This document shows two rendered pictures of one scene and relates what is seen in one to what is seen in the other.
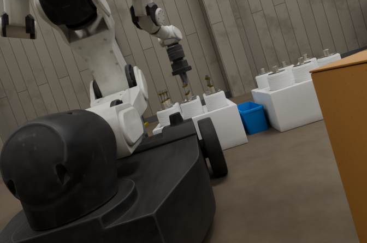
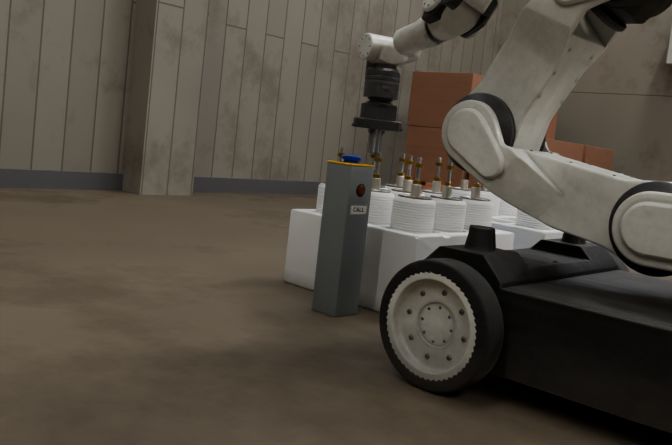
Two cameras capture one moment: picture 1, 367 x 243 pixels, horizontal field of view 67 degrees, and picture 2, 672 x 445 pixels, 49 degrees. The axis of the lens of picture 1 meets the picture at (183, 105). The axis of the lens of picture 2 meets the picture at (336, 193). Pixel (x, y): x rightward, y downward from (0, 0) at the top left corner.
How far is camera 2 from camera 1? 1.49 m
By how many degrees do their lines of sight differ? 50
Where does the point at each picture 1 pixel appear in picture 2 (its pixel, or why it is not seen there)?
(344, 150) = not seen: outside the picture
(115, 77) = (542, 122)
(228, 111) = (504, 241)
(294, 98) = not seen: hidden behind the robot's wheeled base
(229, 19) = (196, 12)
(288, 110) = not seen: hidden behind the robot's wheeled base
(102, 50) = (575, 71)
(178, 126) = (596, 249)
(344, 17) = (348, 118)
